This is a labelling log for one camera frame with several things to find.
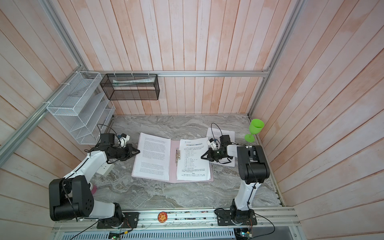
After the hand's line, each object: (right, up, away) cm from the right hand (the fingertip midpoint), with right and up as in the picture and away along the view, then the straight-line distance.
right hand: (202, 156), depth 95 cm
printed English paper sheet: (-31, +1, -5) cm, 32 cm away
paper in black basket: (-33, +49, -4) cm, 59 cm away
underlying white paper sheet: (+11, +15, +12) cm, 22 cm away
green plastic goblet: (+34, +20, -2) cm, 40 cm away
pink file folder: (-18, -10, -8) cm, 22 cm away
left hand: (-38, +4, -9) cm, 39 cm away
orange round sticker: (-22, -27, -21) cm, 41 cm away
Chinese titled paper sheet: (-7, -6, -2) cm, 10 cm away
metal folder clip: (-16, +1, 0) cm, 16 cm away
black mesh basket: (-50, +49, +10) cm, 71 cm away
